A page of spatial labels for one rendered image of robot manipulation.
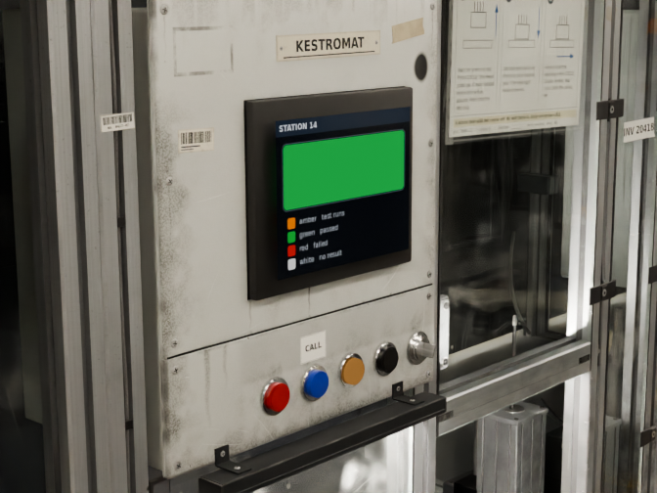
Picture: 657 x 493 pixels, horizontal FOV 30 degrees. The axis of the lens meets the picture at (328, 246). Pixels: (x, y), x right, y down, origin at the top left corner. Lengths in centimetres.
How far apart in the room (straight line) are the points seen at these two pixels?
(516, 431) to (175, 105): 105
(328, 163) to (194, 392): 27
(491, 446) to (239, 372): 88
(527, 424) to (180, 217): 102
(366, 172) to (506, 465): 86
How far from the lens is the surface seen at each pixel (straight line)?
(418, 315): 146
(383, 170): 134
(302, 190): 124
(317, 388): 133
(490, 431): 206
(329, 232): 128
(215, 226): 120
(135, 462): 120
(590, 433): 188
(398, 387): 145
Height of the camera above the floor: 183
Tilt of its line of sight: 12 degrees down
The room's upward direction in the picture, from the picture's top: straight up
